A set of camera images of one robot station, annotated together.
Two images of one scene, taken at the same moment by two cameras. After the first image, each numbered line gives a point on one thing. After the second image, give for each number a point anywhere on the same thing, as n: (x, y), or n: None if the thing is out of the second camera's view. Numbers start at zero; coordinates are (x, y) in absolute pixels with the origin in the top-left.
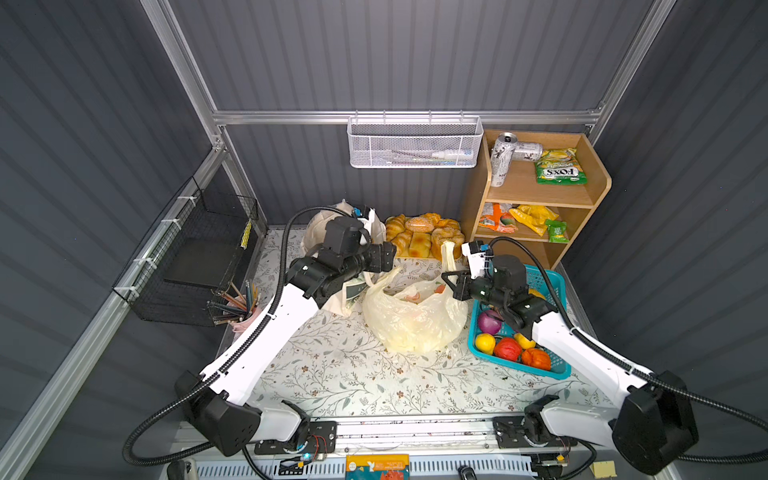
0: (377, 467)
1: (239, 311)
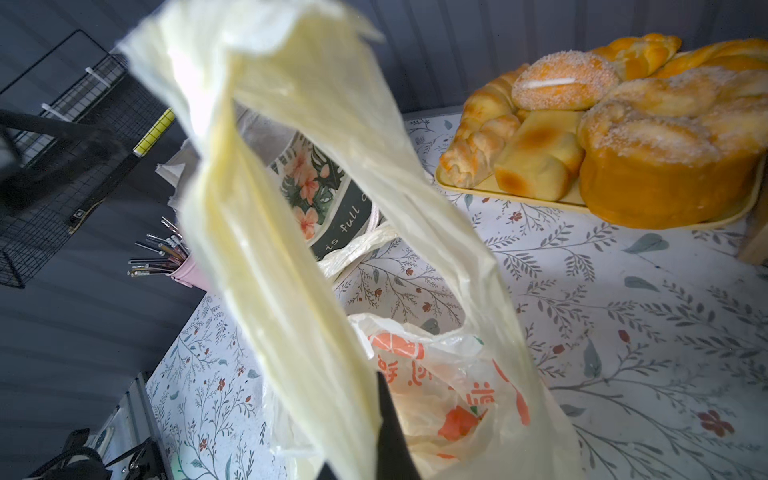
0: None
1: (172, 257)
